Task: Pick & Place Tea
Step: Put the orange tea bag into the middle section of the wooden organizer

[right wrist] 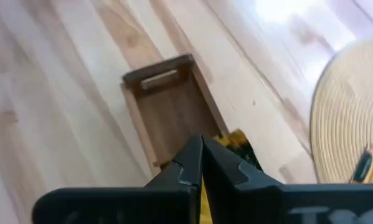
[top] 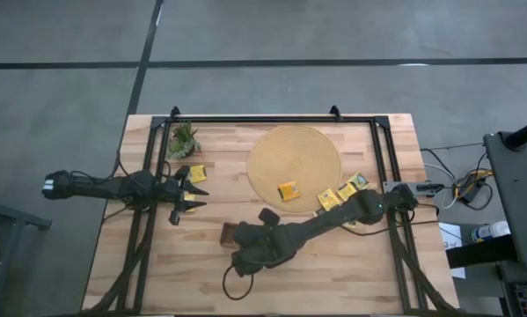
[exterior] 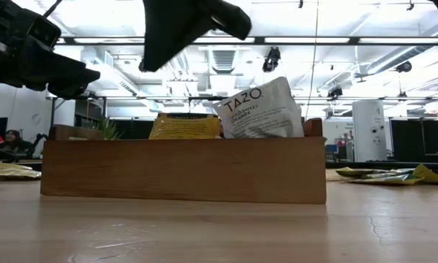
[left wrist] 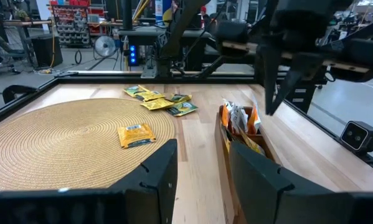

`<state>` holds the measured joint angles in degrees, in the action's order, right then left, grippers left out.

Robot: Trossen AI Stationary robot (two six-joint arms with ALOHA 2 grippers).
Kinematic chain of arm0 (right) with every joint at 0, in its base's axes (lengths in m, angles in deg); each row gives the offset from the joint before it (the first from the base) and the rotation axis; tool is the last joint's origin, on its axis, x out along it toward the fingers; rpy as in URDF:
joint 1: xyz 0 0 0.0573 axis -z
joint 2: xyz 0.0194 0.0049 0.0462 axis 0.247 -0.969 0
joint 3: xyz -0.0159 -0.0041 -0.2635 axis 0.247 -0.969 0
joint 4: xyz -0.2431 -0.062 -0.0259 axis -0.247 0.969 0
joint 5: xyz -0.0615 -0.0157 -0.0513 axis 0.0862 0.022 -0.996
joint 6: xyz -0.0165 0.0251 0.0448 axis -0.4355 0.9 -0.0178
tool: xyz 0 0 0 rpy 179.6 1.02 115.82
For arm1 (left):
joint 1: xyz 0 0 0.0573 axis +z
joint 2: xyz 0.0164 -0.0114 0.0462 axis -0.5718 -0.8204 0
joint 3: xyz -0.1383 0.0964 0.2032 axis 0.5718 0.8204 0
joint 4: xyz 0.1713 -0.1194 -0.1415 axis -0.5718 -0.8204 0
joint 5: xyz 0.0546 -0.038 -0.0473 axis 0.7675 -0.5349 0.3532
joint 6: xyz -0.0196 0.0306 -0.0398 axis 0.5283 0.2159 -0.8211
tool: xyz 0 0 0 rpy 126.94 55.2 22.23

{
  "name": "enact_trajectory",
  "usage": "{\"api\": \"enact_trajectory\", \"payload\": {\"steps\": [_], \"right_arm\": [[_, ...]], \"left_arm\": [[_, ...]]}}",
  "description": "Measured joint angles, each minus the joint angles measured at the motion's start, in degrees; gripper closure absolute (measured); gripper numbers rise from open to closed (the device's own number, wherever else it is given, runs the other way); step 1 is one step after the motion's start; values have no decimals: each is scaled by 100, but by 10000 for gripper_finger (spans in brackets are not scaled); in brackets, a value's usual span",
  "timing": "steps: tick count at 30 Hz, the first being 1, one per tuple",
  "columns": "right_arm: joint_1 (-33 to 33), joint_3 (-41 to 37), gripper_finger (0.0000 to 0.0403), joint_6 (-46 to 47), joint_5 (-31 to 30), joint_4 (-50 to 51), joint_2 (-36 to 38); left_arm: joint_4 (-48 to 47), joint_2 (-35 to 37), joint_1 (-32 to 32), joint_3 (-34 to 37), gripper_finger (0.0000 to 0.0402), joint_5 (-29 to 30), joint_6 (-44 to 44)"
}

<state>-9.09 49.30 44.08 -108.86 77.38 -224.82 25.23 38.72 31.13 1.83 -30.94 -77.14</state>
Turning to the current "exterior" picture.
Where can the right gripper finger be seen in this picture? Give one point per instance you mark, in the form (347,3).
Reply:
(171,25)

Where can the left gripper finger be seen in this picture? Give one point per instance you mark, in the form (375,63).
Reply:
(70,92)
(57,71)

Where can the white orange Tazo tea packet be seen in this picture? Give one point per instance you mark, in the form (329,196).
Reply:
(262,113)

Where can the small potted succulent plant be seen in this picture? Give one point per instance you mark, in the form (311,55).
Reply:
(107,131)

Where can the black ceiling spotlight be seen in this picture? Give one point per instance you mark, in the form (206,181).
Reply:
(335,92)
(404,67)
(271,60)

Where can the black horizontal crossbar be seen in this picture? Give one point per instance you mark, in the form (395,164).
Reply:
(295,40)

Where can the person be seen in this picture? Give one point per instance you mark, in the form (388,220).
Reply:
(12,139)

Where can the wooden three-compartment tray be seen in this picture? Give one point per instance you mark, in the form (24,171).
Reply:
(182,171)

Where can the white pillar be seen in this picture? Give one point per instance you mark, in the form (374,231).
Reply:
(368,131)

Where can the pile of packets right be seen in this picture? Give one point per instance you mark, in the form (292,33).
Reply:
(368,171)

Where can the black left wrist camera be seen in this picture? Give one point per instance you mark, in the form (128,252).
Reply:
(45,32)

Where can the black background scaffold rail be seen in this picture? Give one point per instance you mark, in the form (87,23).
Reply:
(200,98)

